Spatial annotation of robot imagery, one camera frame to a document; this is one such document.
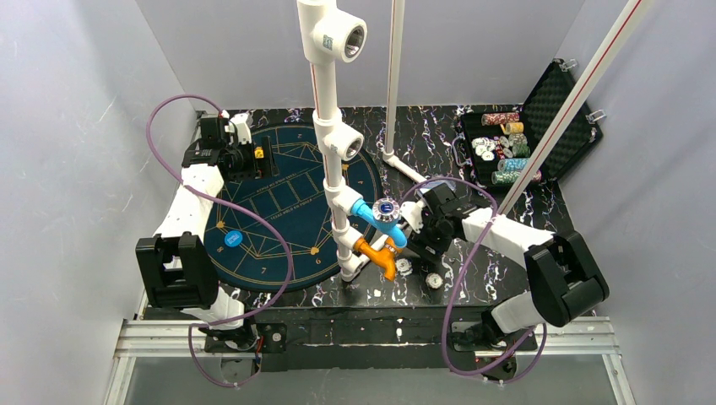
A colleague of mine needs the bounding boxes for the grey white poker chip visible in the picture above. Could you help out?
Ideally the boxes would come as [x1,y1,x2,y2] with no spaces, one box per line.
[426,273,444,289]

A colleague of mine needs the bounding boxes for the blue button chip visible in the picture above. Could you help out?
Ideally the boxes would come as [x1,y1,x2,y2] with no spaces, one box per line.
[224,230,244,248]

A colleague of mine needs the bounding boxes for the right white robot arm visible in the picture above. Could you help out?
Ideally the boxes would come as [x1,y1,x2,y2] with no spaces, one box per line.
[400,181,610,338]

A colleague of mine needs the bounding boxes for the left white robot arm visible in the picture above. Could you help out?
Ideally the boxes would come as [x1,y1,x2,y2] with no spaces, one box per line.
[135,111,276,331]

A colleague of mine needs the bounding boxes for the dark blue 5 chip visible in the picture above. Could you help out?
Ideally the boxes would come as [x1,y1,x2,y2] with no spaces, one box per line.
[395,258,413,277]

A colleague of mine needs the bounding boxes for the round blue poker mat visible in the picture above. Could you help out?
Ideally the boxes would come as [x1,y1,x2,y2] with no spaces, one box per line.
[203,123,383,294]

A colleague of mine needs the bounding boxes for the orange pipe valve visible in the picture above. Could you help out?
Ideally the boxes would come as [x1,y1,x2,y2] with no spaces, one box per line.
[353,237,402,281]

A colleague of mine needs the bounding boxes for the blue pipe valve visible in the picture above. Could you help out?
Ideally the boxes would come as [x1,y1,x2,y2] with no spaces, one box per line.
[350,197,408,249]

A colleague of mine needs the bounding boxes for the green pink chip row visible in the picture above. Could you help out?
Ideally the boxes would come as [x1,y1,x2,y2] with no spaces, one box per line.
[491,170,542,186]

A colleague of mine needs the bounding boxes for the loose white chips pile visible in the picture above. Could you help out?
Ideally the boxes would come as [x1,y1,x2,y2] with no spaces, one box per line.
[470,136,513,161]

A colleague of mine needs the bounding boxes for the light blue chip row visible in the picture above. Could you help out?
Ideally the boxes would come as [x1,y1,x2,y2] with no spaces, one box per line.
[497,158,529,172]

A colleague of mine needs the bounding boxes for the black chip case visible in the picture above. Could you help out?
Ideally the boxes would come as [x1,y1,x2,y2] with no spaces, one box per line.
[458,59,603,192]

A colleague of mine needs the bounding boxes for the green chip stack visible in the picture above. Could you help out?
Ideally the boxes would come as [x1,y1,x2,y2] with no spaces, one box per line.
[508,133,531,158]

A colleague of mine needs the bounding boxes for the red chip row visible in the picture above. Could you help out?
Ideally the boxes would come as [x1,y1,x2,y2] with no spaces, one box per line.
[480,111,520,126]

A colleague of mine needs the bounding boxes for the yellow chip stack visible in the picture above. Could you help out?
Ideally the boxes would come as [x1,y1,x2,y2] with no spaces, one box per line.
[503,121,524,134]

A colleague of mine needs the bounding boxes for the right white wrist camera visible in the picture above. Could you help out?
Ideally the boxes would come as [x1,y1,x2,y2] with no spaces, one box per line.
[399,201,426,233]

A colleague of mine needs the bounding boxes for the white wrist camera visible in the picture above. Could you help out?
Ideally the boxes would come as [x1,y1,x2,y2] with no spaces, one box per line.
[230,113,252,145]
[399,201,426,233]

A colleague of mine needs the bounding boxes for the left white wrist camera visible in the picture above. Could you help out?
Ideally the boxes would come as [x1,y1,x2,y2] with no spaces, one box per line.
[230,113,252,145]

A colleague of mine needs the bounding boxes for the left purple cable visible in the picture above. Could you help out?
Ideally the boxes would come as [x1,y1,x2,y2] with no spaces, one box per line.
[145,94,295,389]

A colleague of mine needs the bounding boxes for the purple cable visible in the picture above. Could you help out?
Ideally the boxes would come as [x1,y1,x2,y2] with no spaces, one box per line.
[398,176,550,385]
[145,94,295,389]

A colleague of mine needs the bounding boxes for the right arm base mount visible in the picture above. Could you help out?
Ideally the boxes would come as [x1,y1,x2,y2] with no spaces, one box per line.
[446,321,545,384]

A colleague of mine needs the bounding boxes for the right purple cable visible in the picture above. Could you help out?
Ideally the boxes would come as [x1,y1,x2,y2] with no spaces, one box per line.
[398,176,550,385]

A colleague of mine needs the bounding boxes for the white PVC pipe frame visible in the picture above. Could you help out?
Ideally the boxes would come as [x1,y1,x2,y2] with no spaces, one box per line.
[296,1,652,282]

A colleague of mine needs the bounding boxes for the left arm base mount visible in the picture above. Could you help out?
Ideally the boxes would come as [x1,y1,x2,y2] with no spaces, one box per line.
[198,321,287,354]

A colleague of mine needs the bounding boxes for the aluminium frame rail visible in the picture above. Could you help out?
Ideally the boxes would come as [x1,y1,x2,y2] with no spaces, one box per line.
[103,111,639,405]

